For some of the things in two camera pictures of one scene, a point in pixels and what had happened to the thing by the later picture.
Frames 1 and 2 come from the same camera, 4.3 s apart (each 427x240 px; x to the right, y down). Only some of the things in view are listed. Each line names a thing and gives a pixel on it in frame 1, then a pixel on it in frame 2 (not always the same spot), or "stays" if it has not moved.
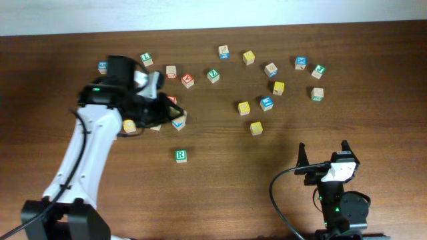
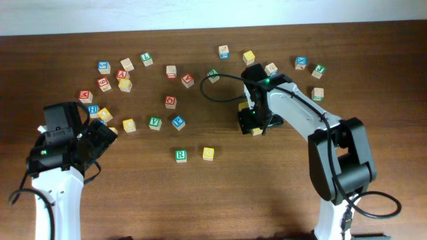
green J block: (318, 71) stays
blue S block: (102, 67) stays
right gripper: (314, 176) -> (247, 121)
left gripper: (161, 114) -> (101, 135)
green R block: (181, 156) stays
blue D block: (271, 70) stays
